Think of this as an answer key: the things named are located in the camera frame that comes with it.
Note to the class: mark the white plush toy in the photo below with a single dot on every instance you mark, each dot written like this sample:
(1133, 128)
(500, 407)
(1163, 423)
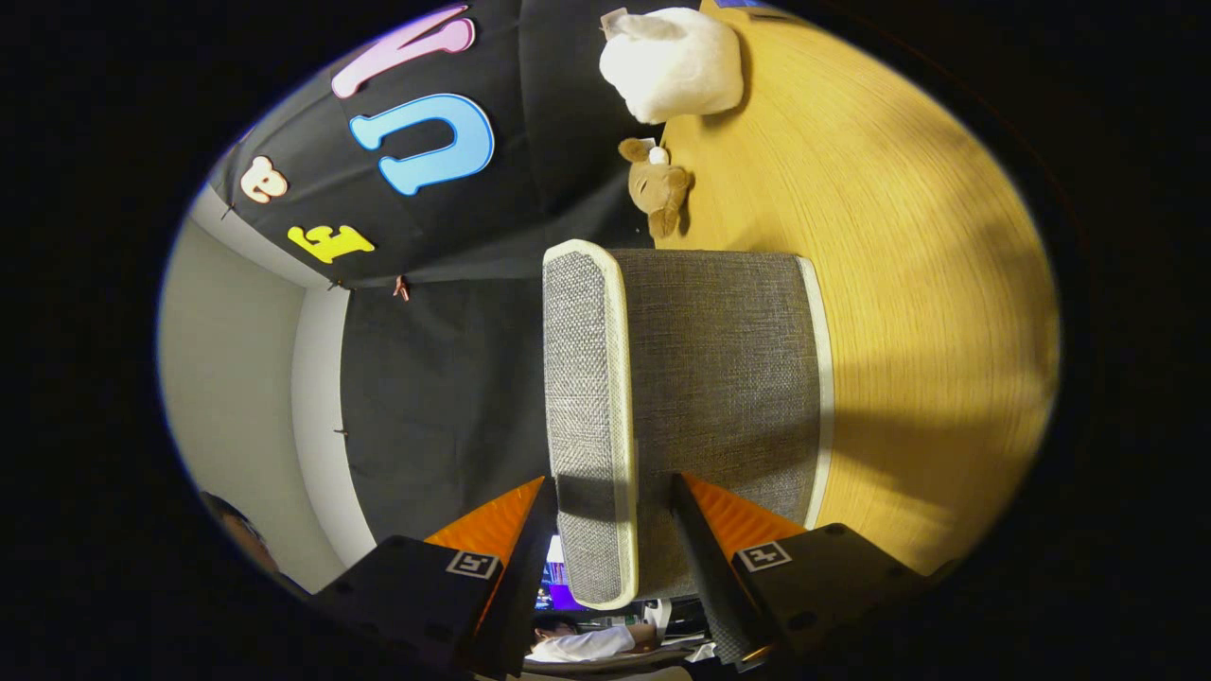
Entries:
(676, 61)

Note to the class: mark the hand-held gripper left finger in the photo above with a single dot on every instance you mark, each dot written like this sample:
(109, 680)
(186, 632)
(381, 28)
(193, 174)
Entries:
(525, 586)

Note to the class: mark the brown plush toy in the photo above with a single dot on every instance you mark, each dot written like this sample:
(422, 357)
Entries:
(658, 184)

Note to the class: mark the black backdrop cloth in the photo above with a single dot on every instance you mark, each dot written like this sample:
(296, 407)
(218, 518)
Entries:
(426, 397)

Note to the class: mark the grey fabric storage box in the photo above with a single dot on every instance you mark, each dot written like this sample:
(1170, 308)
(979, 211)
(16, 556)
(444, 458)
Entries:
(719, 378)

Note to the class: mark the pink clip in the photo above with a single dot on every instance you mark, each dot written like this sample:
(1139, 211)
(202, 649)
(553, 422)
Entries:
(402, 288)

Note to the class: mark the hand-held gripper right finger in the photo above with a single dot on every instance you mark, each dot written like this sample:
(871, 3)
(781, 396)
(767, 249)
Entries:
(705, 567)

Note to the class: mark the computer monitor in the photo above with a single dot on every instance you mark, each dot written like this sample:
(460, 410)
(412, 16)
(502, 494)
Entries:
(558, 596)

